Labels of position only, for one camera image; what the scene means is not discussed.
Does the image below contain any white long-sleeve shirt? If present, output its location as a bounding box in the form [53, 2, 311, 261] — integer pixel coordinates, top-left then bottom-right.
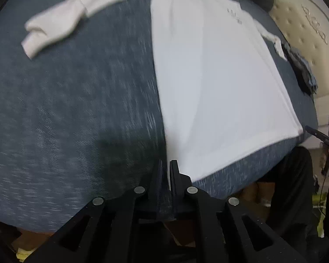
[21, 0, 303, 183]

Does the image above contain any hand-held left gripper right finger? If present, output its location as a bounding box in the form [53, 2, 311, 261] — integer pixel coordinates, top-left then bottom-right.
[170, 160, 308, 263]

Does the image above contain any black folded garment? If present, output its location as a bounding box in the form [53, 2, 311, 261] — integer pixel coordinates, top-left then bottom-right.
[281, 42, 314, 96]

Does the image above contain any bed with blue sheet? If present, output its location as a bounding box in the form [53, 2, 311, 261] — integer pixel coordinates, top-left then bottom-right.
[0, 0, 318, 233]

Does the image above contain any cream tufted headboard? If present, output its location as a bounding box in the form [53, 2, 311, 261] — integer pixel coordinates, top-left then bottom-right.
[269, 0, 329, 98]

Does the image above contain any person's black clothed body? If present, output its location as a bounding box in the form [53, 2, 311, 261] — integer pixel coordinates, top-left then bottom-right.
[263, 146, 327, 263]

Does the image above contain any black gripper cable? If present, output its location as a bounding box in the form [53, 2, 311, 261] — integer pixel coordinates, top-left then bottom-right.
[316, 174, 329, 217]

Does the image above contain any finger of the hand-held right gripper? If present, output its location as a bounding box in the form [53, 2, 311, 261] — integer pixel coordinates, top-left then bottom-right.
[305, 125, 329, 150]

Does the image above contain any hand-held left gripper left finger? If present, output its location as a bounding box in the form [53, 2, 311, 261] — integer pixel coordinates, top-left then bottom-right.
[25, 159, 163, 263]

